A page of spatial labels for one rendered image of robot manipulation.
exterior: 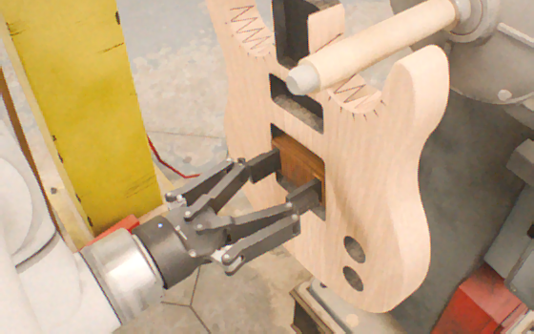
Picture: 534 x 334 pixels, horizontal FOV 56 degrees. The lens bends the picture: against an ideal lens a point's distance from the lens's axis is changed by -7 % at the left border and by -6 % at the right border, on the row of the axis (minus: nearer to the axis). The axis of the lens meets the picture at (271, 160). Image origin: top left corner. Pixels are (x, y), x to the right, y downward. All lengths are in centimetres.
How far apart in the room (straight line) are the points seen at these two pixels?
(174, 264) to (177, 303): 119
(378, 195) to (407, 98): 13
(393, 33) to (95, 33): 100
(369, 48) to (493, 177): 48
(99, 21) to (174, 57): 122
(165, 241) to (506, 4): 42
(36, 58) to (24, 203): 92
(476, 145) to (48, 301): 67
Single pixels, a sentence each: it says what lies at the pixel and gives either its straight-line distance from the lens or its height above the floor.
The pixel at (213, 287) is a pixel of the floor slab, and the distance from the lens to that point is 175.
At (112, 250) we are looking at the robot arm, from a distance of 55.
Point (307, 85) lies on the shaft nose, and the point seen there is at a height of 125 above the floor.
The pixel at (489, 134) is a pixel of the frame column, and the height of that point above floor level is 97.
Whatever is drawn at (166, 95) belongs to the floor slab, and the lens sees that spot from 237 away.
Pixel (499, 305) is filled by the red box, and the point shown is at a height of 62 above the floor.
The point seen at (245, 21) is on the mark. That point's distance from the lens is 65.
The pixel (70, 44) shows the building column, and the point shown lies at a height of 79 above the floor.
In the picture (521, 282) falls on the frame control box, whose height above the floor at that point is 96.
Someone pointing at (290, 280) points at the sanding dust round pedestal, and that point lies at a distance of 176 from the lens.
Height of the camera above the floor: 154
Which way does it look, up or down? 49 degrees down
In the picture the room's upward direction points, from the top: straight up
